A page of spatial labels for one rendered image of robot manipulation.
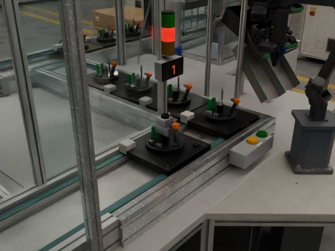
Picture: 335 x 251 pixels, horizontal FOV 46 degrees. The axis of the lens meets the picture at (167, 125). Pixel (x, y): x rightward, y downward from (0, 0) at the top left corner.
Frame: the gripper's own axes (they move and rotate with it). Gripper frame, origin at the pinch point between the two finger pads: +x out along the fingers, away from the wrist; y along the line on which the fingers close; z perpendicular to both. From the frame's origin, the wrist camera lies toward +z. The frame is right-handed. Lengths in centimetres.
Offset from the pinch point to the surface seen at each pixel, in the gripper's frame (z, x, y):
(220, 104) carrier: 18.9, 22.7, 5.9
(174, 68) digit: 29.0, 5.1, 23.5
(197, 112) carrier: 28.9, 28.6, 7.7
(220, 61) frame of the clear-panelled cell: 78, 36, -80
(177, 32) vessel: 93, 15, -54
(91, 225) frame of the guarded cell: -2, 21, 89
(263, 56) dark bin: 12.4, 5.3, -15.0
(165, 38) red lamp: 30.7, -6.7, 26.4
